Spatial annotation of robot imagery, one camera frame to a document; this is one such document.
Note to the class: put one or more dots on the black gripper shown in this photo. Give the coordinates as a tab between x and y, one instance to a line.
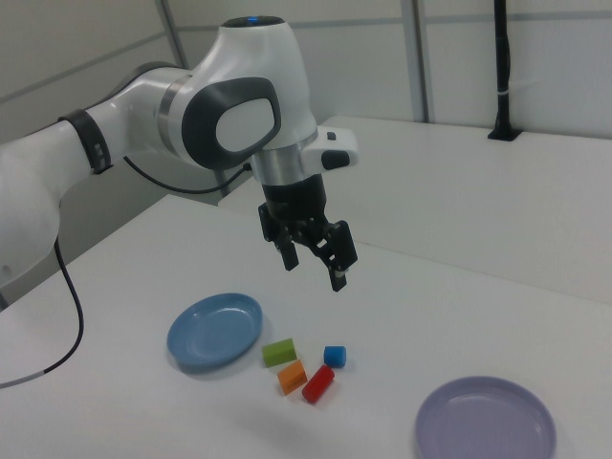
294	201

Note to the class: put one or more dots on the blue cylinder block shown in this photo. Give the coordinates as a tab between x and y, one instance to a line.
334	356

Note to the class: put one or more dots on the green rectangular block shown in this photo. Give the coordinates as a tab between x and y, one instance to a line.
279	353

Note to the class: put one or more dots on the orange rectangular block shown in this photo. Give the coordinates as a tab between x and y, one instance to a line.
292	378

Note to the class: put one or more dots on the red cylinder block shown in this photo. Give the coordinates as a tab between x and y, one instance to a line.
318	385

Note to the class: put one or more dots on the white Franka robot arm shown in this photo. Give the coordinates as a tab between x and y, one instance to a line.
143	110

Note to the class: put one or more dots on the blue plate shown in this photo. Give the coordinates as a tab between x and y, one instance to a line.
215	330

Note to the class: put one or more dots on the white spare table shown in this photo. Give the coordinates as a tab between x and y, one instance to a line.
478	191

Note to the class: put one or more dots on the purple plate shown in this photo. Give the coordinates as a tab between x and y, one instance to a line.
483	425

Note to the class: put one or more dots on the black pole with base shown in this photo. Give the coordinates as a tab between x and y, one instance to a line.
502	72

